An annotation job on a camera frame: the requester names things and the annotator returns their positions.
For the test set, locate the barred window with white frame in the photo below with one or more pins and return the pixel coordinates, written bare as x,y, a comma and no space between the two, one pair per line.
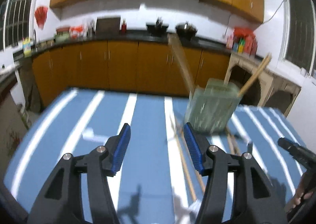
17,14

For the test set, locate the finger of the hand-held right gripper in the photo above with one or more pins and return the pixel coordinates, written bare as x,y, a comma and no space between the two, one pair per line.
298,152

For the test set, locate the orange base cabinets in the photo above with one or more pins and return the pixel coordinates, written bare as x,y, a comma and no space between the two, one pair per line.
123,66

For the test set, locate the red hanging plastic bag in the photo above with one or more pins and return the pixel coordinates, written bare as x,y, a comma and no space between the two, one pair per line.
41,16

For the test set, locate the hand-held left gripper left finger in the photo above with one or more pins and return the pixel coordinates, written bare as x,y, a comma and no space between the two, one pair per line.
121,151

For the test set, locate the red white plastic bag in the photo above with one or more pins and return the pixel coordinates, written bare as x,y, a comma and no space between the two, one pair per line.
77,31

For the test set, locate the blue white striped tablecloth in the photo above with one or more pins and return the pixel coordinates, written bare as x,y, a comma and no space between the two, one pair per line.
148,120

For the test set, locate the dark cutting board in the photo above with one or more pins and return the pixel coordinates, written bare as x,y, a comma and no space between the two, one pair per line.
108,26

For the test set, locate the black wok with lid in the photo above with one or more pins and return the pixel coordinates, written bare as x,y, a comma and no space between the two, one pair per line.
187,31

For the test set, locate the green and yellow boxes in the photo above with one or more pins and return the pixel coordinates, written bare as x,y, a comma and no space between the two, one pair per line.
239,45

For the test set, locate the red bottle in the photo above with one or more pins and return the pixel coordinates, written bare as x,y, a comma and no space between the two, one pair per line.
123,27

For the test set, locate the pink bottle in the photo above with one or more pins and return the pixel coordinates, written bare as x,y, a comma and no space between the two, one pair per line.
229,42

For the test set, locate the large barred window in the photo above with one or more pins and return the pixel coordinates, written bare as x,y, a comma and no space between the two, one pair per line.
301,31

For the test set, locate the green basin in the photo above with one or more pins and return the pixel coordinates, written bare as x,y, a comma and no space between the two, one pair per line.
62,37

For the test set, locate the steel cup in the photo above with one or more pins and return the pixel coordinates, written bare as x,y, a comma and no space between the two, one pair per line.
90,29

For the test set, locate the yellow detergent bottle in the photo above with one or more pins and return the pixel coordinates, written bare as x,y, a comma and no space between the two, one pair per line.
27,47

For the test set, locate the worn cream side table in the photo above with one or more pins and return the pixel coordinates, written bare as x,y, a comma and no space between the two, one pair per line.
279,80

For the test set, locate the green perforated utensil holder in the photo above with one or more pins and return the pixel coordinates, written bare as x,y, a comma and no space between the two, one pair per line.
212,110

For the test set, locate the black kitchen countertop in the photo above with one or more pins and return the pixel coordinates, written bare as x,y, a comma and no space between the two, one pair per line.
111,37

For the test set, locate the red brown bowl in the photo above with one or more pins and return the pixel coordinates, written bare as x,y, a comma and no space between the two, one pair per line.
63,29

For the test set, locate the person's right hand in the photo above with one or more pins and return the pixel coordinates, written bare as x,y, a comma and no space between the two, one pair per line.
298,195

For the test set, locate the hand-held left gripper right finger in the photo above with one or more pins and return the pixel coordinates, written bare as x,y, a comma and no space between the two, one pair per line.
193,151

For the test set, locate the red thermos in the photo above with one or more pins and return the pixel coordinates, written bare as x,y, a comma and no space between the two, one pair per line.
249,45

